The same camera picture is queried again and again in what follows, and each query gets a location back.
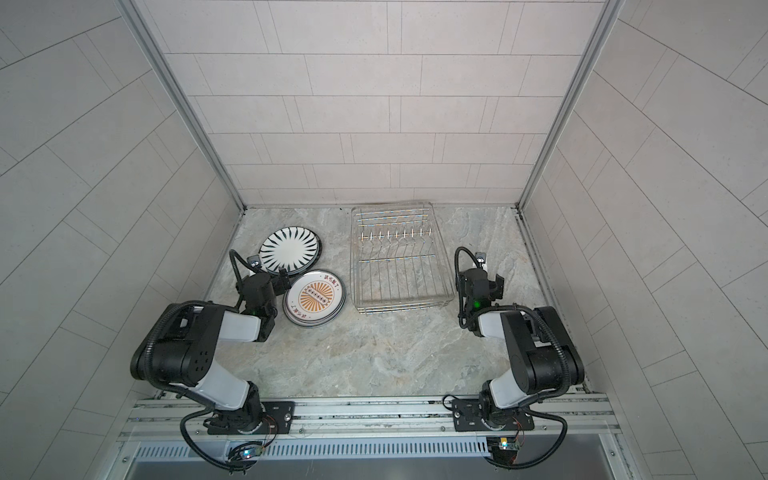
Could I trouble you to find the black white striped plate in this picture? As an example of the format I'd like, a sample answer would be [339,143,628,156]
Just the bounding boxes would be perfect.
[258,226,322,276]

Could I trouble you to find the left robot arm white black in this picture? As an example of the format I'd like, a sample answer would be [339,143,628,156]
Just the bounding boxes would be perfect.
[129,269,291,434]

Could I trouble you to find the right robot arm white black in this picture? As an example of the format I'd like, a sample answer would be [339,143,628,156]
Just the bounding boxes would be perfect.
[456,267,585,429]

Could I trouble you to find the right circuit board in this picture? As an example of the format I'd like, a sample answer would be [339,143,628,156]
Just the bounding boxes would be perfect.
[486,437,520,468]

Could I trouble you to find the circuit board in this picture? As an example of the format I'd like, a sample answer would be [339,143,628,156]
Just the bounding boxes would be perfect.
[227,441,264,471]
[486,437,520,468]

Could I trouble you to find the left circuit board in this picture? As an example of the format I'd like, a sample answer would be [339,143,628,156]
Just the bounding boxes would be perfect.
[227,441,264,471]

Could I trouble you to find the right corner aluminium profile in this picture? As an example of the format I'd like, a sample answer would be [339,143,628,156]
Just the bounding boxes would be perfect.
[517,0,626,210]

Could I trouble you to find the corner aluminium profile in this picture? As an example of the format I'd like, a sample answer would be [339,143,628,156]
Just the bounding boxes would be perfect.
[517,0,626,210]
[117,0,247,212]

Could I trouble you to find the left corner aluminium profile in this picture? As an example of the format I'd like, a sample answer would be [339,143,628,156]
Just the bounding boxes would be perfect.
[117,0,247,212]

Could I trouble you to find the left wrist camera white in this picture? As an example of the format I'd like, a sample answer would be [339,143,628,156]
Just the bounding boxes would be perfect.
[246,255,262,270]

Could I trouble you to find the metal wire dish rack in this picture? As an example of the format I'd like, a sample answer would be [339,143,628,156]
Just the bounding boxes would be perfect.
[350,201,455,314]

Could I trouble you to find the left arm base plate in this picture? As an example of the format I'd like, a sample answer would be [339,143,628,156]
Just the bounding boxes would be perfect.
[203,401,296,435]

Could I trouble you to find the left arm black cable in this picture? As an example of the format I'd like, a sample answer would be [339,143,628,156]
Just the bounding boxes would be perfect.
[130,248,259,474]

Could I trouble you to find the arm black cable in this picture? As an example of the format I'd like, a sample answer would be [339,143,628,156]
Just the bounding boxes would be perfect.
[452,245,571,470]
[130,248,259,474]

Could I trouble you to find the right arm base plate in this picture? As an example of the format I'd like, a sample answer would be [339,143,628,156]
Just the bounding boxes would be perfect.
[443,395,535,432]

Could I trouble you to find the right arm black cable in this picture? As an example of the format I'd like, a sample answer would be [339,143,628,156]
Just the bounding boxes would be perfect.
[452,245,571,470]

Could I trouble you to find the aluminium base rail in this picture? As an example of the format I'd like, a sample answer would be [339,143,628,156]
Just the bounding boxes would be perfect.
[117,393,621,441]

